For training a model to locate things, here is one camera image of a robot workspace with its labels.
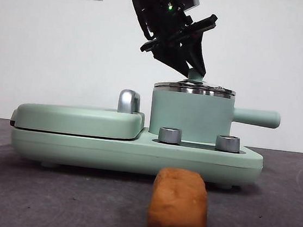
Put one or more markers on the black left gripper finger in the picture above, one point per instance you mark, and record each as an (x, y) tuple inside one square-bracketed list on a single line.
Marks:
[(198, 53), (171, 57)]

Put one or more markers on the glass lid with green knob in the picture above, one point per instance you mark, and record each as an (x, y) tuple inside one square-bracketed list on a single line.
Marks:
[(194, 76)]

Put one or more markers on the brown potato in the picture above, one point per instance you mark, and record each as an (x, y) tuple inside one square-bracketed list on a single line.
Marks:
[(178, 204)]

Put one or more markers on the mint green steamer pot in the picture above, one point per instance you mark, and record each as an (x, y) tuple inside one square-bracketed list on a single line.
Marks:
[(189, 115)]

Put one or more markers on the silver control knob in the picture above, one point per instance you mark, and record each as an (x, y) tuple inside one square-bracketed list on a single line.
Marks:
[(227, 143), (169, 135)]

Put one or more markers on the mint green breakfast machine base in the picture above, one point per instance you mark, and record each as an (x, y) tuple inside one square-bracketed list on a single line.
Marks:
[(135, 155)]

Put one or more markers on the mint green griddle cover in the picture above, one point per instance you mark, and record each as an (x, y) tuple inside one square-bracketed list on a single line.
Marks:
[(71, 118)]

